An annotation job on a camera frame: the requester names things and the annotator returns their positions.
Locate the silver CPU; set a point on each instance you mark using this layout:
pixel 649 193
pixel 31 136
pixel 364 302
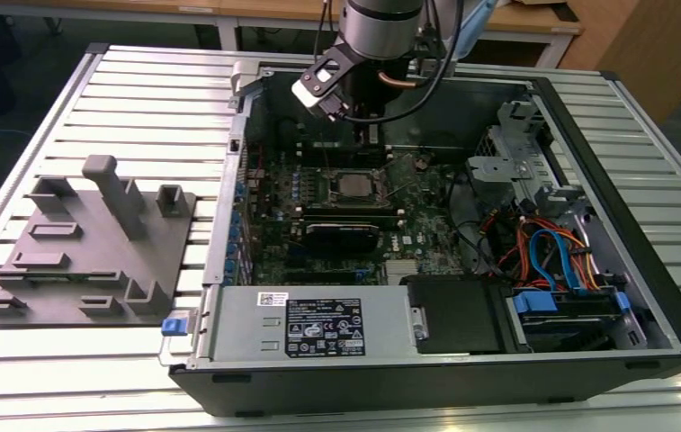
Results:
pixel 355 184

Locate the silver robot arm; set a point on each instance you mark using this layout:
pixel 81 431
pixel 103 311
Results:
pixel 378 31

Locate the CPU socket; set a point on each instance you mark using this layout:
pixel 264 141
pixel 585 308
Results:
pixel 332 200

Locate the metal drive cage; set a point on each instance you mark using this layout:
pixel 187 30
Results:
pixel 490 173

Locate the green motherboard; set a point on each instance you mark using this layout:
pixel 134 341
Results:
pixel 430 225

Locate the black graphics card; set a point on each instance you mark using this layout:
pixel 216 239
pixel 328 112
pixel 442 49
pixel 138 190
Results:
pixel 339 238

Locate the small silver heat sink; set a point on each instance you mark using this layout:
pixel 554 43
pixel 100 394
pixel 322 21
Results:
pixel 402 267

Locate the wooden cabinet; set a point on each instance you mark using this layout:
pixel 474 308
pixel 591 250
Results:
pixel 646 45

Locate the black plastic shroud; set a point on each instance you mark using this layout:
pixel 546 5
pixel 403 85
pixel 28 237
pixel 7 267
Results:
pixel 459 315

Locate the blue disk carrier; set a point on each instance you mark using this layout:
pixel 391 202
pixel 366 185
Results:
pixel 534 301

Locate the silver power supply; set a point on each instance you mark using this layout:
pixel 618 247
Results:
pixel 238 324

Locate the grey parts rack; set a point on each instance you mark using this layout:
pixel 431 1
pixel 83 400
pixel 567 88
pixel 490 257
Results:
pixel 94 252

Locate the blue plastic latch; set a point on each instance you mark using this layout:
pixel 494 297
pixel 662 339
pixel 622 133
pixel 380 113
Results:
pixel 172 327

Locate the black PC case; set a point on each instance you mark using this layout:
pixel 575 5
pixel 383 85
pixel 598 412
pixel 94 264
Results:
pixel 375 391

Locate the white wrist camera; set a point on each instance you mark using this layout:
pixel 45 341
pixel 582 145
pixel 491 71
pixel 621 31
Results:
pixel 315 90

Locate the wooden desk white frame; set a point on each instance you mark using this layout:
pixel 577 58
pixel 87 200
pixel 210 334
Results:
pixel 531 20

